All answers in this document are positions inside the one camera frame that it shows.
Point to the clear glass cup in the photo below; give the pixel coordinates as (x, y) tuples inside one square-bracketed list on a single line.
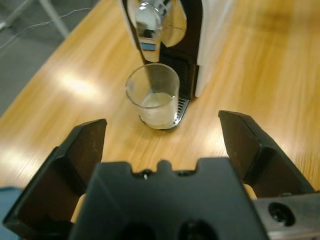
[(152, 110)]

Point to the white capsule coffee machine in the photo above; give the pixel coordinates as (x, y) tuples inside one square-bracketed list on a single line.
[(215, 37)]

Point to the grey metal table leg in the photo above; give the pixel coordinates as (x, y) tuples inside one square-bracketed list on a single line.
[(15, 12), (56, 20)]

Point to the teal rectangular tray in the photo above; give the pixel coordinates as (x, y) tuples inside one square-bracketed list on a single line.
[(10, 200)]

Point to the chrome drip tray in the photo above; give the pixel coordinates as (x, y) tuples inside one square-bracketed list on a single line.
[(181, 110)]

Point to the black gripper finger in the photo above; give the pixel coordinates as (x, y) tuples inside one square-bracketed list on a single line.
[(265, 165), (50, 190)]

